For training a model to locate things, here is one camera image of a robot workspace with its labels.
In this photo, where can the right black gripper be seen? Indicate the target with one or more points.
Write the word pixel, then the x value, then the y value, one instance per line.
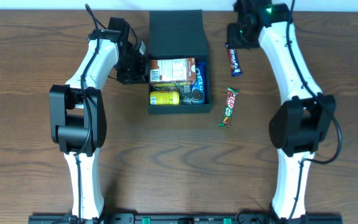
pixel 238 40

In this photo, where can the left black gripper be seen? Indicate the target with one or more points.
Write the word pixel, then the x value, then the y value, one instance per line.
pixel 134 73

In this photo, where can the yellow green snack box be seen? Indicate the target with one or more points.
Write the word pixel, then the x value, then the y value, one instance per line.
pixel 170 84

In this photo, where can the yellow plastic bottle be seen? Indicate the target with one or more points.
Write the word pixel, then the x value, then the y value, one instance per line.
pixel 164 98

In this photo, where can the blue Dairy Milk bar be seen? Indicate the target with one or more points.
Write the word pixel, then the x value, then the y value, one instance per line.
pixel 235 67

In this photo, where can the brown chocolate box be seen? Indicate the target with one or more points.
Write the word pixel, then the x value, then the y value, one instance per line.
pixel 173 70

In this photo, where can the black cardboard box with lid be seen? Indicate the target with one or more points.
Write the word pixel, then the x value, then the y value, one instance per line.
pixel 179 34

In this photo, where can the green snack bag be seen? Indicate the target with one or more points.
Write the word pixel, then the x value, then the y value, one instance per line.
pixel 185 93

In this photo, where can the blue Oreo pack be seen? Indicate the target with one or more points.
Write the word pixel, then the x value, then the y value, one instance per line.
pixel 198 88

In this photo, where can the red KitKat bar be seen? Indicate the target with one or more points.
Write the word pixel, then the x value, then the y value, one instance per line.
pixel 228 110

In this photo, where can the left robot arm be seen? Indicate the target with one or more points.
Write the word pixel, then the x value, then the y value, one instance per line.
pixel 77 116

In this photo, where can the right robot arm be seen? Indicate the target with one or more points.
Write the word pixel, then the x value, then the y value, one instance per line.
pixel 305 114

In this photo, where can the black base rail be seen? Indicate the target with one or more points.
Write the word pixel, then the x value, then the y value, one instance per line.
pixel 129 218

